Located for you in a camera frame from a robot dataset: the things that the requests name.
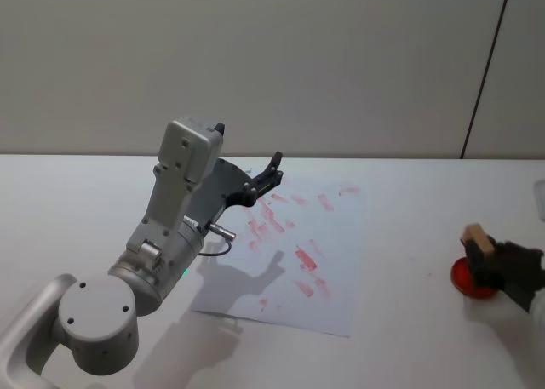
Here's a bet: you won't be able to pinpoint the thin dark cable silver plug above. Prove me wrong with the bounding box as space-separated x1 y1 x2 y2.
197 222 238 259

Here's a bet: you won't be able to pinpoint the round red ink pad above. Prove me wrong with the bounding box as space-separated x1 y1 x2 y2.
450 255 502 301

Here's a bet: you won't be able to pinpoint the white paper sheet red marks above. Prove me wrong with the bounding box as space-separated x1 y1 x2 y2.
191 167 368 339

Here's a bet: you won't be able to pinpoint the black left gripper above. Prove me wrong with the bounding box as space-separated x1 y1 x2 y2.
185 122 285 232

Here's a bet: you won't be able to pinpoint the wooden stamp block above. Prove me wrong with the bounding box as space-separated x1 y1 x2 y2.
461 223 497 259

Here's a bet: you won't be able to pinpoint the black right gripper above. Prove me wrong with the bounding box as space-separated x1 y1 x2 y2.
462 234 545 312

